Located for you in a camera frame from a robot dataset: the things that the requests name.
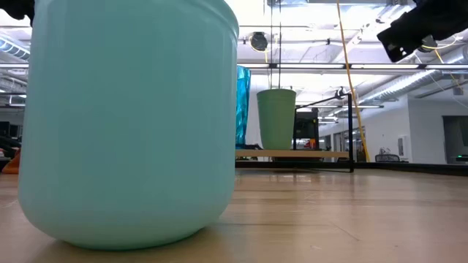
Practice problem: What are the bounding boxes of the black computer blue lights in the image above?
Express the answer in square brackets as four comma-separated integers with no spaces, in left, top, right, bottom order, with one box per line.
[292,108,321,151]

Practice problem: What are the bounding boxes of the blue faceted plastic tumbler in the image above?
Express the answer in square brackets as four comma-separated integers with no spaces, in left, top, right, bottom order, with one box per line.
[235,65,252,150]

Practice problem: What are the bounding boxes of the silver flexible air duct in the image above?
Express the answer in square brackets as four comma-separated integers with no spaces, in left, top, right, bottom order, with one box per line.
[360,69,468,107]

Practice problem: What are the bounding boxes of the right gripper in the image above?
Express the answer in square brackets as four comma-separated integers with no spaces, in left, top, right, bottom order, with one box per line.
[376,0,468,64]

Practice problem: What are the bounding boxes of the black office chair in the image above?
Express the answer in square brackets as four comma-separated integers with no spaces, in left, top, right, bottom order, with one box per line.
[374,153,401,163]

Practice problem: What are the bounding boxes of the dark glass door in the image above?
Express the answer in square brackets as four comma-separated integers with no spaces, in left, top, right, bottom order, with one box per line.
[442,115,468,164]

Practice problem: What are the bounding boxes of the black ceiling cable reel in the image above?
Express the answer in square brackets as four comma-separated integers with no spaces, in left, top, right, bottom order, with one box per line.
[249,31,269,53]
[418,35,439,53]

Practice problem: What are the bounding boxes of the yellow hanging cable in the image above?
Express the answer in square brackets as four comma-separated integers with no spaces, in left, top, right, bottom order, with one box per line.
[335,0,371,163]

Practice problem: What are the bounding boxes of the orange cloth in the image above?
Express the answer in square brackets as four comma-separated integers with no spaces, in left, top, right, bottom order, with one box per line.
[1,147,22,175]

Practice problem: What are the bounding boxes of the black metal table frame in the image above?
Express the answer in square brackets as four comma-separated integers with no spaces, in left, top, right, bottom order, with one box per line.
[235,160,468,177]

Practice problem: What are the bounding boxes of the green plastic cup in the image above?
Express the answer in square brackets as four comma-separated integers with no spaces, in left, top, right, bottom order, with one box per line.
[256,88,298,151]

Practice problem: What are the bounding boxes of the light blue ceramic mug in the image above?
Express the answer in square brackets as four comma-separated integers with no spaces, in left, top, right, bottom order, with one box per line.
[17,0,241,251]

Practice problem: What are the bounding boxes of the fluorescent ceiling light strip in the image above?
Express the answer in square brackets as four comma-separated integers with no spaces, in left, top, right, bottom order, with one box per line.
[235,62,468,71]

